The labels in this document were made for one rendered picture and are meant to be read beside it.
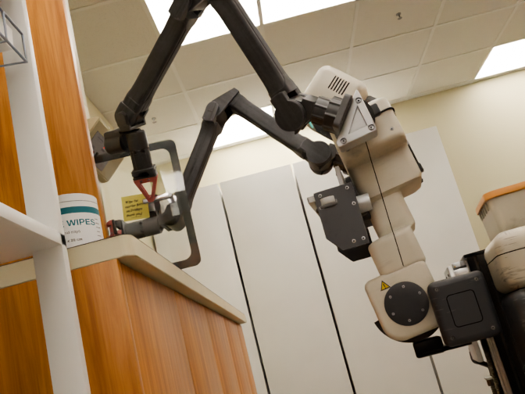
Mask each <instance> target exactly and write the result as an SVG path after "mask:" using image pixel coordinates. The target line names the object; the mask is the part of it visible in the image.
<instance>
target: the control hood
mask: <svg viewBox="0 0 525 394"><path fill-rule="evenodd" d="M87 124H88V129H89V133H90V137H91V139H92V138H93V137H94V135H95V133H96V132H97V131H98V132H99V133H100V134H101V135H102V136H103V137H104V133H105V132H107V131H111V130H110V129H109V127H108V126H107V125H106V124H105V122H104V121H103V120H102V119H101V118H100V116H96V117H93V118H90V119H87Z"/></svg>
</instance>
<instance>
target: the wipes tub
mask: <svg viewBox="0 0 525 394"><path fill-rule="evenodd" d="M58 197H59V206H60V211H61V216H62V225H63V230H64V235H65V240H66V248H70V247H74V246H77V245H82V244H85V243H89V242H94V241H97V240H100V239H103V238H104V237H103V233H102V225H101V220H100V215H99V211H98V204H97V199H96V198H95V197H94V196H93V195H88V194H81V193H73V194H65V195H58Z"/></svg>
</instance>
